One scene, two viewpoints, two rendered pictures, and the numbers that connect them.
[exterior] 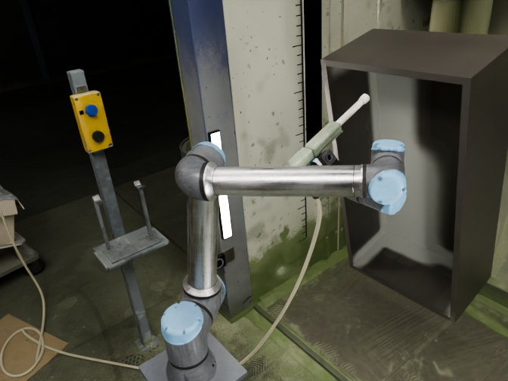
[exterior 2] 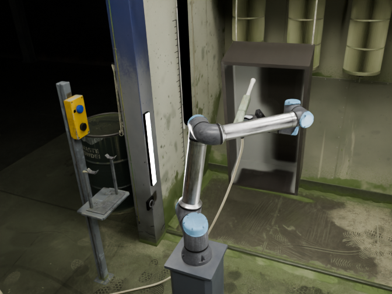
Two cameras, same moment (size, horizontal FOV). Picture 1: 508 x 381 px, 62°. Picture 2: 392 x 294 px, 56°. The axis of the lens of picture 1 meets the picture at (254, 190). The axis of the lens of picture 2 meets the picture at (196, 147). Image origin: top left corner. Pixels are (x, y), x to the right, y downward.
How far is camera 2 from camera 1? 1.23 m
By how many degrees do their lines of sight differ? 27
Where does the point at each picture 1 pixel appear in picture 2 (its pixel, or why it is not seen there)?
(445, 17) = (244, 28)
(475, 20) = (259, 30)
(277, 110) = (170, 94)
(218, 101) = (146, 92)
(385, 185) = (307, 118)
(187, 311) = (196, 217)
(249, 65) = (158, 67)
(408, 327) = (261, 213)
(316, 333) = (214, 233)
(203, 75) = (140, 76)
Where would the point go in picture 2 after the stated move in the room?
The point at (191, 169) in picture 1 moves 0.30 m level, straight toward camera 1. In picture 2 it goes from (212, 128) to (255, 147)
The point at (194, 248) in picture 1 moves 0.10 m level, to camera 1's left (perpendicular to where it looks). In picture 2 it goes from (194, 178) to (179, 184)
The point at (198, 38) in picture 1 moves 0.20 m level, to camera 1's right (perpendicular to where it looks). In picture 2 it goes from (137, 53) to (163, 49)
